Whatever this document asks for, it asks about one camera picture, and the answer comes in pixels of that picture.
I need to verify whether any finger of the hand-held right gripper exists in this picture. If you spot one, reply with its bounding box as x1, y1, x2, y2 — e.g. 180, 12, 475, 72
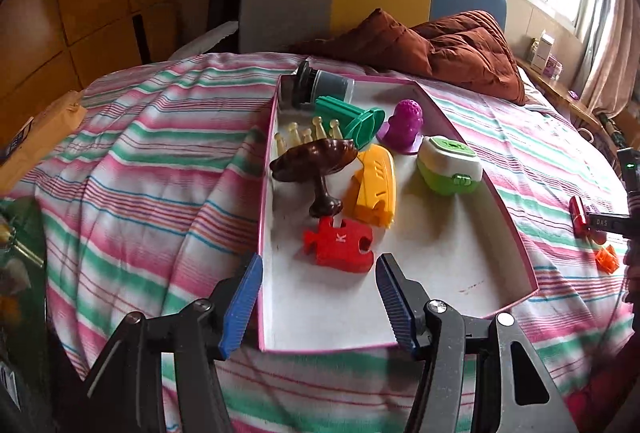
587, 212, 635, 235

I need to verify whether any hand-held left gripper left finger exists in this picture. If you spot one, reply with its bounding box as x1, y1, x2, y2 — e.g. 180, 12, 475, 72
75, 253, 264, 433

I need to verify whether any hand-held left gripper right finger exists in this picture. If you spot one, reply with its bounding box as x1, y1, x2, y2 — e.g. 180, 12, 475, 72
375, 253, 581, 433

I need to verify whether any red metallic cylinder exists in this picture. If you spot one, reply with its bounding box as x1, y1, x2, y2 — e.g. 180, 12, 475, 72
570, 196, 597, 235

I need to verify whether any pink-edged white tray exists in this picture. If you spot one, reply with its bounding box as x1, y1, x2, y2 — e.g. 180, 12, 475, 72
256, 73, 540, 355

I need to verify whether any red puzzle piece block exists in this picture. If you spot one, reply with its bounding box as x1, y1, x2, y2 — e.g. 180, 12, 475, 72
302, 216, 375, 275

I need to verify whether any yellow plastic toy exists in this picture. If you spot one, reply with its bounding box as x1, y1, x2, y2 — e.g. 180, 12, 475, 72
342, 144, 397, 229

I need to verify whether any green and white plug-in device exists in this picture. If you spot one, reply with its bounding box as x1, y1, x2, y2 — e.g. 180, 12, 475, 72
416, 136, 484, 196

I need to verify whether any brown scalp massager comb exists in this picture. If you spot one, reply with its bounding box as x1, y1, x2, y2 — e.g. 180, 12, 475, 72
270, 116, 359, 219

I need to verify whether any purple perforated plastic toy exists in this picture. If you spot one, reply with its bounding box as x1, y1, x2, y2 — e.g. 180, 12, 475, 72
376, 99, 426, 156

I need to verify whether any person's right hand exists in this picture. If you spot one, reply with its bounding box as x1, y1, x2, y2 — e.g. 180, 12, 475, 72
622, 238, 640, 316

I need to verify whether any orange plastic block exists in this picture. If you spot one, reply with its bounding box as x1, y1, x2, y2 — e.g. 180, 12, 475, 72
595, 245, 621, 275

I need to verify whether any wooden bedside table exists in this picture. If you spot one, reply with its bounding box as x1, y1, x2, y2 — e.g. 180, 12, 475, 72
516, 57, 603, 130

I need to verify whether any striped pillow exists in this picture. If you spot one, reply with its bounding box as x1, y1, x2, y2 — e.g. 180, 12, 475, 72
515, 63, 548, 110

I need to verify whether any white carton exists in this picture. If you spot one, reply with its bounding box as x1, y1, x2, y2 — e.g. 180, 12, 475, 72
530, 32, 557, 70

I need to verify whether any beige curtain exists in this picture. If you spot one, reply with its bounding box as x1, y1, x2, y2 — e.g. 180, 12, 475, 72
574, 0, 640, 115

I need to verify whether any striped bed sheet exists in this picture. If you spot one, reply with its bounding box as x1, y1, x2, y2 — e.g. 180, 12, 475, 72
10, 50, 640, 433

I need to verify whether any green plastic cup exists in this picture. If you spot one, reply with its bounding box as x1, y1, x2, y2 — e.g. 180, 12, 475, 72
314, 96, 387, 150

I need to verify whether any brown quilt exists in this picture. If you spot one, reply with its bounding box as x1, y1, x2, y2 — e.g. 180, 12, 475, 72
290, 8, 529, 106

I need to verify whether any grey jar with black lid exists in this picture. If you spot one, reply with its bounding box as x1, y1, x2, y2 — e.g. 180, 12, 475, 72
292, 60, 356, 110

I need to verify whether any yellow cardboard box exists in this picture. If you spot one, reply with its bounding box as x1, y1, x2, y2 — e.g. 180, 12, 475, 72
0, 90, 89, 195

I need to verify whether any wooden wardrobe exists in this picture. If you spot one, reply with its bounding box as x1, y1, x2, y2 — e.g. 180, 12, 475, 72
0, 0, 177, 135

